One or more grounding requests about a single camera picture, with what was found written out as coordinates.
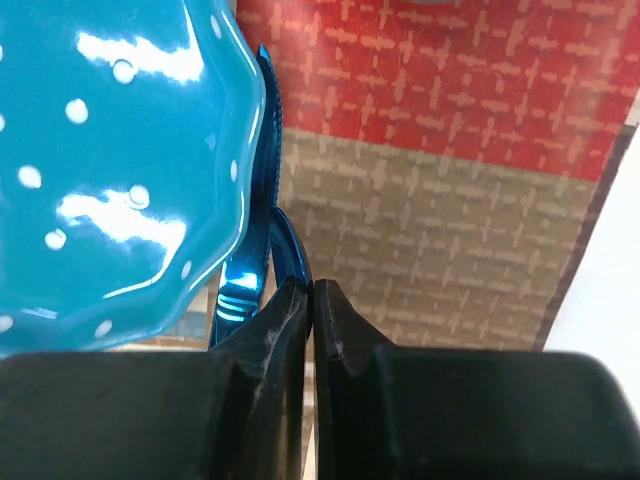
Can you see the blue metallic knife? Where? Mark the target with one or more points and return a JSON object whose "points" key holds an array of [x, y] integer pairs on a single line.
{"points": [[243, 276]]}

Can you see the white blue mug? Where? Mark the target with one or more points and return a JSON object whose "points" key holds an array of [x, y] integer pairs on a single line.
{"points": [[431, 2]]}

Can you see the blue polka dot plate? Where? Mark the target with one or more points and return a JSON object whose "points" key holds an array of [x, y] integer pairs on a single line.
{"points": [[128, 136]]}

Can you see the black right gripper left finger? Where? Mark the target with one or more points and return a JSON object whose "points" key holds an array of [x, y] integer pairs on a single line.
{"points": [[233, 412]]}

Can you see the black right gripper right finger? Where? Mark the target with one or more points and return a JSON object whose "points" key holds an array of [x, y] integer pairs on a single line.
{"points": [[385, 411]]}

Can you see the striped patchwork placemat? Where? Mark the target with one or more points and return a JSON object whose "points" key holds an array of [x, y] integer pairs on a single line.
{"points": [[445, 164]]}

